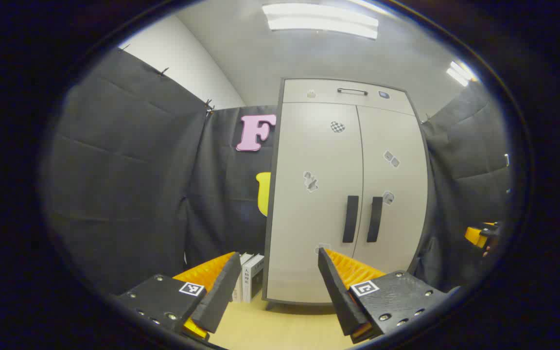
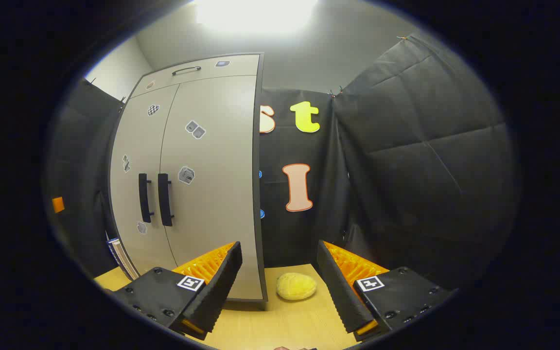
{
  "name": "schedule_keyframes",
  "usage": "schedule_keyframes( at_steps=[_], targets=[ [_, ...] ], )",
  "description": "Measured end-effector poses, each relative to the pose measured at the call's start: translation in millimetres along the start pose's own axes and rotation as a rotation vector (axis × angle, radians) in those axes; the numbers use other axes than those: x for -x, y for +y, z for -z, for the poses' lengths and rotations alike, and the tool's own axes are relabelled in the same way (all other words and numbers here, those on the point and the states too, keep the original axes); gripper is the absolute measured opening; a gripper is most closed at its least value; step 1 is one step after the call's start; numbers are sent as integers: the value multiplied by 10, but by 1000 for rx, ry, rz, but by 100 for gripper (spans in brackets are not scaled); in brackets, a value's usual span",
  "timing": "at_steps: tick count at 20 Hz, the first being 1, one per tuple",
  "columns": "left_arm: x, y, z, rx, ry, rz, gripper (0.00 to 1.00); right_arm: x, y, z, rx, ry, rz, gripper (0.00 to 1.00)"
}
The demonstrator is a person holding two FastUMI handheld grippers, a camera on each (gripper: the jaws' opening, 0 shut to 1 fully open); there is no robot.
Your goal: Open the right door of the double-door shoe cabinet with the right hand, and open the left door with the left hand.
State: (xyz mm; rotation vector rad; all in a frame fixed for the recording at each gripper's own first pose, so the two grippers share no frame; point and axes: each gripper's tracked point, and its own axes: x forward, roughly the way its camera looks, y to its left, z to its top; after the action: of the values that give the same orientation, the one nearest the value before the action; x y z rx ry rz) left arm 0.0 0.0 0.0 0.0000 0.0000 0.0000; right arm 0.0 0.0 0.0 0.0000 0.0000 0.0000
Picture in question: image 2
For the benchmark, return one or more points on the white book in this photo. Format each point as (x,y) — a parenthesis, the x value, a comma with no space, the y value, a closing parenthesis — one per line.
(124,260)

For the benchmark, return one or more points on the grey cabinet drawer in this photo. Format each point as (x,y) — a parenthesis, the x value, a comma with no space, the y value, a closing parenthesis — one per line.
(212,73)

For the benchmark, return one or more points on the grey double-door shoe cabinet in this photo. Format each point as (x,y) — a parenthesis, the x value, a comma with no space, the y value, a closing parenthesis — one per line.
(262,218)

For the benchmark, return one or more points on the dark blue book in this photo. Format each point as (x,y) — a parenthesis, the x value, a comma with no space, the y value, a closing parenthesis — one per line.
(111,247)

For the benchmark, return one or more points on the black backdrop cloth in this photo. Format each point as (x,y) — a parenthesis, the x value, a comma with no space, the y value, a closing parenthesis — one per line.
(416,160)

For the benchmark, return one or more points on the yellow sponge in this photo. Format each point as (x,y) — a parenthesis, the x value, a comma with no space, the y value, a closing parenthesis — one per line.
(295,286)

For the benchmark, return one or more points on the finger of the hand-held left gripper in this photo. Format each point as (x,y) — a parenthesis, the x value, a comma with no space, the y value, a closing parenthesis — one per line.
(58,204)

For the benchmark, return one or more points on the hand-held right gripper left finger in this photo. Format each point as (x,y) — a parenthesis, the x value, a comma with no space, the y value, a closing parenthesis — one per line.
(221,287)

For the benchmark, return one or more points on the grey cabinet door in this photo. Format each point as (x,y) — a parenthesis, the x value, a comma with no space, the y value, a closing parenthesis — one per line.
(217,209)
(136,136)

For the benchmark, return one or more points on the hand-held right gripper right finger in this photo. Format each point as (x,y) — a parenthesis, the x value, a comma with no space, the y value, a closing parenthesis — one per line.
(338,291)

